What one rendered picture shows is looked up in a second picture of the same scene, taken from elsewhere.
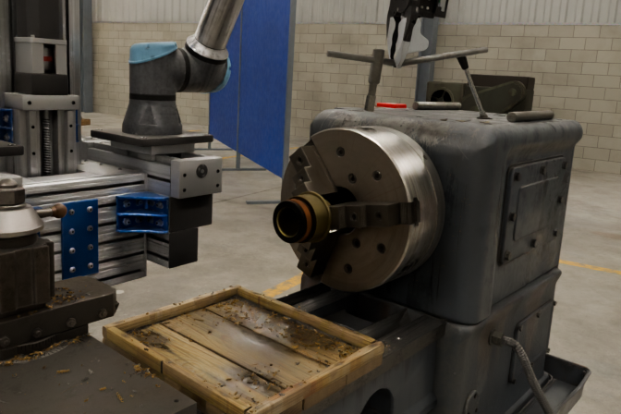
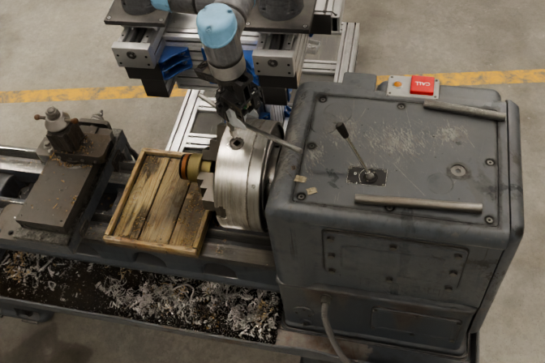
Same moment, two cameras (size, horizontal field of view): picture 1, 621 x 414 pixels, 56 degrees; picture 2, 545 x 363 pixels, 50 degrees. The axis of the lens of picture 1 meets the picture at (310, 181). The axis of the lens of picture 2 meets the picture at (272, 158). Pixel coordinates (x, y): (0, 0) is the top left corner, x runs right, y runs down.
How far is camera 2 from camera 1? 1.73 m
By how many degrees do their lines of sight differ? 69
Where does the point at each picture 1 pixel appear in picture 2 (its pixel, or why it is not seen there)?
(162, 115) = (271, 6)
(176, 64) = not seen: outside the picture
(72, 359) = (72, 176)
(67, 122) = not seen: outside the picture
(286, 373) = (152, 228)
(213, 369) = (140, 203)
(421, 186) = (231, 202)
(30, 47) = not seen: outside the picture
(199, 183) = (271, 69)
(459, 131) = (275, 188)
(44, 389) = (51, 185)
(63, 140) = not seen: outside the picture
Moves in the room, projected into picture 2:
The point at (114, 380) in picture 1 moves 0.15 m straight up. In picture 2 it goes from (65, 197) to (45, 168)
